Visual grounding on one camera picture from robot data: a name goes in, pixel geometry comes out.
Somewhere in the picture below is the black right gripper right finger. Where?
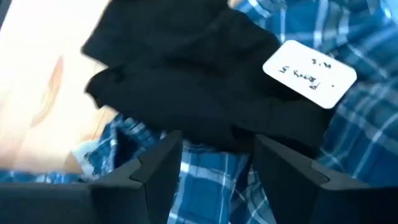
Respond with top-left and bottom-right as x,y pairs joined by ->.
252,134 -> 398,224

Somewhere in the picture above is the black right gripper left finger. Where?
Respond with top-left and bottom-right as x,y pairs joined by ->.
0,129 -> 183,224

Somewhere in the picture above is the blue plaid shirt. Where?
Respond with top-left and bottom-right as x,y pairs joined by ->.
0,0 -> 398,224

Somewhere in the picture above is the black garment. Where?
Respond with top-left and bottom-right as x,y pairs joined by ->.
80,0 -> 335,157

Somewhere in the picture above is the white handwritten paper tag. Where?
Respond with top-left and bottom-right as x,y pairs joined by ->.
262,39 -> 358,110

